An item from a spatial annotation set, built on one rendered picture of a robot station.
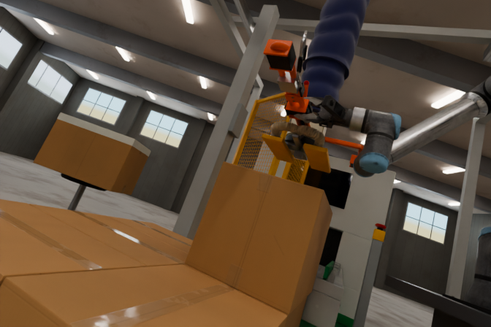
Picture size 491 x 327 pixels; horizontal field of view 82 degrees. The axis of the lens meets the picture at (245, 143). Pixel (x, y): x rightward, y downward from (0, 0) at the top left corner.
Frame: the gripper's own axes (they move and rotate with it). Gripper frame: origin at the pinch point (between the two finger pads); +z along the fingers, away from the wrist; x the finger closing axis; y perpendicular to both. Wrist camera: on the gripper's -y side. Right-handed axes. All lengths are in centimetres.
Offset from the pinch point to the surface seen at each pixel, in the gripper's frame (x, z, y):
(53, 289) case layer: -70, 15, -60
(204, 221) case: -54, 20, -3
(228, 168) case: -32.7, 18.1, -3.2
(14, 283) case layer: -70, 18, -64
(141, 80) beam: 255, 707, 565
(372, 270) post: -52, -49, 118
